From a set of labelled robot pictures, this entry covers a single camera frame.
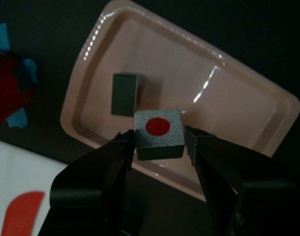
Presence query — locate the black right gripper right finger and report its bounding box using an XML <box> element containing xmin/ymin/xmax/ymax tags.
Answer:
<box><xmin>182</xmin><ymin>124</ymin><xmax>300</xmax><ymax>236</ymax></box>

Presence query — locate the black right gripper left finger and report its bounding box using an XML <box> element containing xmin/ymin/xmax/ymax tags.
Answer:
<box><xmin>37</xmin><ymin>128</ymin><xmax>136</xmax><ymax>236</ymax></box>

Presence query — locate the sushi piece with red centre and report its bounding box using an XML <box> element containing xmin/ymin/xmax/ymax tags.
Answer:
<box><xmin>134</xmin><ymin>109</ymin><xmax>186</xmax><ymax>161</ymax></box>

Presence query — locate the pink rectangular plastic plate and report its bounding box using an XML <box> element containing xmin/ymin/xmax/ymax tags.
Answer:
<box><xmin>58</xmin><ymin>0</ymin><xmax>300</xmax><ymax>202</ymax></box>

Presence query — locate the dark toy sushi piece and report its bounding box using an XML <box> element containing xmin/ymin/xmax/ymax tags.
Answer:
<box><xmin>110</xmin><ymin>73</ymin><xmax>143</xmax><ymax>117</ymax></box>

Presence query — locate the white sheet with red print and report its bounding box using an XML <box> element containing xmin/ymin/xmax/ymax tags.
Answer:
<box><xmin>0</xmin><ymin>137</ymin><xmax>70</xmax><ymax>236</ymax></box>

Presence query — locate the red plastic cup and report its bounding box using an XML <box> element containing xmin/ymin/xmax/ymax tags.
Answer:
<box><xmin>0</xmin><ymin>50</ymin><xmax>36</xmax><ymax>130</ymax></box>

